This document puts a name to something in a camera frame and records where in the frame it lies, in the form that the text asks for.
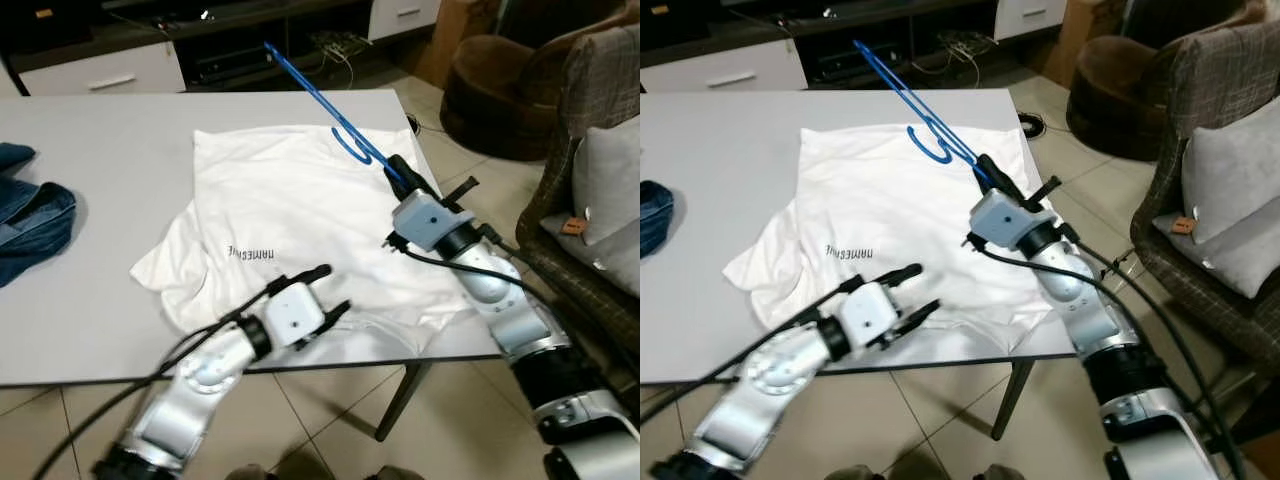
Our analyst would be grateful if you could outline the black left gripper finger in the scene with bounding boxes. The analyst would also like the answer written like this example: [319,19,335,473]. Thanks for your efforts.
[262,264,333,298]
[845,263,926,294]
[305,300,353,343]
[885,298,941,346]

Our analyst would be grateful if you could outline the white printed T-shirt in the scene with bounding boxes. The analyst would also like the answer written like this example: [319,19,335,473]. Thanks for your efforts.
[130,124,479,358]
[722,122,1076,358]

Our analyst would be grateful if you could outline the blue wire clothes hanger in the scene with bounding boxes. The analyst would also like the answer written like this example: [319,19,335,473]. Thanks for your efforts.
[851,40,1001,191]
[262,40,421,196]

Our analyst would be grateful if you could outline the blue denim garment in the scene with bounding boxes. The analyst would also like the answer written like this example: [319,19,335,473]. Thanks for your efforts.
[0,142,79,289]
[640,178,674,259]

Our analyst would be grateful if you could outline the grey pillow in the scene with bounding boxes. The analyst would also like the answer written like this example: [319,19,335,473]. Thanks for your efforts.
[1152,122,1280,299]
[540,118,641,298]

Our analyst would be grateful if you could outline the small white drawer front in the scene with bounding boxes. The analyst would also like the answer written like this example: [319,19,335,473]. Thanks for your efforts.
[368,0,442,41]
[995,0,1067,41]

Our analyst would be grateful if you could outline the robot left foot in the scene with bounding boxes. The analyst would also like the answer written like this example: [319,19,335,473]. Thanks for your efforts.
[822,462,926,480]
[225,462,331,480]

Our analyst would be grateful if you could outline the black media device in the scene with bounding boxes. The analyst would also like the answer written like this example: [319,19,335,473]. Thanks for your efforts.
[815,42,916,81]
[190,45,291,83]

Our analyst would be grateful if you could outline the brown plaid armchair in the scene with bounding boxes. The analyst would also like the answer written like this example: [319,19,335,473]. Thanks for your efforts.
[515,25,641,361]
[1130,5,1280,376]

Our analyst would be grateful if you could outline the dark TV stand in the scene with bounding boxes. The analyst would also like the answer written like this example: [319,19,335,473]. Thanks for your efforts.
[0,0,441,96]
[640,0,1067,96]

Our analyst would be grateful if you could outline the white table black legs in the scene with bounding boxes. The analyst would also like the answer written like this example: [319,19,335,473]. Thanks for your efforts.
[0,90,521,443]
[640,88,1151,441]

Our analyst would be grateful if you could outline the wide white drawer front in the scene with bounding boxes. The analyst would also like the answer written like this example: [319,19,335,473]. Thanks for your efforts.
[18,42,187,97]
[640,40,809,96]

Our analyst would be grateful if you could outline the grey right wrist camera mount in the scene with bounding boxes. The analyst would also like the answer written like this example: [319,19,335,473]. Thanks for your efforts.
[390,195,478,254]
[968,190,1046,251]

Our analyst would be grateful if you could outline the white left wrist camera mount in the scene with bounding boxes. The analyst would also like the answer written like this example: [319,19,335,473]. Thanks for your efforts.
[838,282,906,349]
[262,280,328,349]

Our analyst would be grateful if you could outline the power strip with cables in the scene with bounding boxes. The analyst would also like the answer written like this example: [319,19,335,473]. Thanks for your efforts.
[935,28,991,63]
[308,30,361,66]

